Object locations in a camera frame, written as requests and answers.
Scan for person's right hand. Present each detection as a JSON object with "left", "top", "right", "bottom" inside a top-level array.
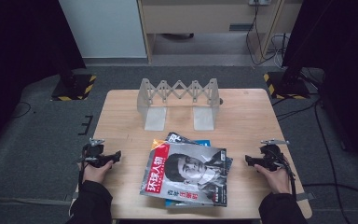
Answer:
[{"left": 254, "top": 155, "right": 293, "bottom": 195}]

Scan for grey floor strip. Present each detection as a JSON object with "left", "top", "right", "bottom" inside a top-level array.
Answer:
[{"left": 0, "top": 196, "right": 73, "bottom": 207}]

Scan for black power cable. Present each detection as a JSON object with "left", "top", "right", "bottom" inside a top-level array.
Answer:
[
  {"left": 245, "top": 3, "right": 282, "bottom": 67},
  {"left": 269, "top": 33, "right": 290, "bottom": 68}
]

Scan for grey tape piece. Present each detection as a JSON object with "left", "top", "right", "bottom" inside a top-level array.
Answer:
[
  {"left": 295, "top": 191, "right": 316, "bottom": 203},
  {"left": 64, "top": 191, "right": 79, "bottom": 203}
]

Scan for black floor cable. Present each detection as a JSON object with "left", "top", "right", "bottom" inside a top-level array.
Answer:
[
  {"left": 275, "top": 92, "right": 323, "bottom": 122},
  {"left": 11, "top": 101, "right": 33, "bottom": 119},
  {"left": 301, "top": 182, "right": 358, "bottom": 200},
  {"left": 313, "top": 102, "right": 345, "bottom": 224}
]

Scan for blue book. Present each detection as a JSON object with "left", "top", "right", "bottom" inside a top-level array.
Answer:
[{"left": 164, "top": 139, "right": 216, "bottom": 209}]

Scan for black curtain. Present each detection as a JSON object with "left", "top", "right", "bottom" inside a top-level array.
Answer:
[
  {"left": 282, "top": 0, "right": 358, "bottom": 171},
  {"left": 0, "top": 0, "right": 87, "bottom": 162}
]

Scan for white power strip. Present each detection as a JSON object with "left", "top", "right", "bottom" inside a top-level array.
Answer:
[{"left": 248, "top": 0, "right": 272, "bottom": 7}]

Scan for portrait cover magazine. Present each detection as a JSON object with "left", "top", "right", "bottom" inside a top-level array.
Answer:
[{"left": 139, "top": 142, "right": 228, "bottom": 207}]

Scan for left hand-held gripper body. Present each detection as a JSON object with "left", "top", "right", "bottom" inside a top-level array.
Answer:
[{"left": 81, "top": 137, "right": 107, "bottom": 169}]

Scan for left hand-held gripper black cable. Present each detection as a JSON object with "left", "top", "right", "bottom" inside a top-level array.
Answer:
[{"left": 77, "top": 145, "right": 88, "bottom": 191}]

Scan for grey metal expandable book rack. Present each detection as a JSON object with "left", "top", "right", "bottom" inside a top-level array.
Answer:
[{"left": 136, "top": 77, "right": 222, "bottom": 132}]

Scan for black stand with striped base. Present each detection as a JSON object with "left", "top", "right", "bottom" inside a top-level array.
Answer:
[
  {"left": 50, "top": 55, "right": 97, "bottom": 102},
  {"left": 263, "top": 46, "right": 311, "bottom": 101}
]

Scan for person's left hand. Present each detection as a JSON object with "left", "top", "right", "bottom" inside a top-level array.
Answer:
[{"left": 81, "top": 160, "right": 115, "bottom": 185}]

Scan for white cabinet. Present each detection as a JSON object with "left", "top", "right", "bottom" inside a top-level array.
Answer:
[{"left": 58, "top": 0, "right": 147, "bottom": 59}]

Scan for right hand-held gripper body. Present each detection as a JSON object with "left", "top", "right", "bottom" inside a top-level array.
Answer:
[{"left": 258, "top": 138, "right": 291, "bottom": 172}]

